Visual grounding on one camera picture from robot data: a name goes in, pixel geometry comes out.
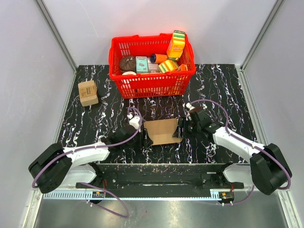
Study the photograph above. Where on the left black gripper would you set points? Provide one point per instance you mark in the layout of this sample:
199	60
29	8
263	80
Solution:
144	143

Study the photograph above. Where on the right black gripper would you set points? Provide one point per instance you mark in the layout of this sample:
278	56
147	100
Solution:
182	122

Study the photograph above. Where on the brown cardboard box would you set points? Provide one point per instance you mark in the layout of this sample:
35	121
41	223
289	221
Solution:
161	131

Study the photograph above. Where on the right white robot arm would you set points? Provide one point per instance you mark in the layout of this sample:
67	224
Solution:
265	168

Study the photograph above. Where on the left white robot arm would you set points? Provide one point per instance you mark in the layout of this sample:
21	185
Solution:
51	168

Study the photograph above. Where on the pink white snack box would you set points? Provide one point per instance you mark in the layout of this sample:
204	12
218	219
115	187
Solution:
152	67

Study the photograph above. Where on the small folded cardboard box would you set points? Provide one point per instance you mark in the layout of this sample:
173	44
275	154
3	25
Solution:
88	93

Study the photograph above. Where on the teal snack box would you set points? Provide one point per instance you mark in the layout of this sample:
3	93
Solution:
141	65

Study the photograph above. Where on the red plastic shopping basket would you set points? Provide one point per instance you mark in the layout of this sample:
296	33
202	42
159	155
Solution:
147	85

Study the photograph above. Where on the small orange packet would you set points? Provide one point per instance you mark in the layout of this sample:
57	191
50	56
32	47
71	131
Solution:
182	67

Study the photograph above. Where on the yellow green sponge pack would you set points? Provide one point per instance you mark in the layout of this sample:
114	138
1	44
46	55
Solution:
168	66

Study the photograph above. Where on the orange blue can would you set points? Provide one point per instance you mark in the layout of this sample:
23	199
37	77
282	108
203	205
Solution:
158	58

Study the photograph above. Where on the brown round chocolate cake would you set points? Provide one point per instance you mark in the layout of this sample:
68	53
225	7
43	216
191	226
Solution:
127	63

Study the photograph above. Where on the tall orange yellow carton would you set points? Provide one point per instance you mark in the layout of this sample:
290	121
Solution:
176	45

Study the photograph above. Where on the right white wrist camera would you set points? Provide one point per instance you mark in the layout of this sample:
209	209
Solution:
188	108

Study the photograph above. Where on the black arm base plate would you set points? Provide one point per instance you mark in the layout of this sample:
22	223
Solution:
204	176

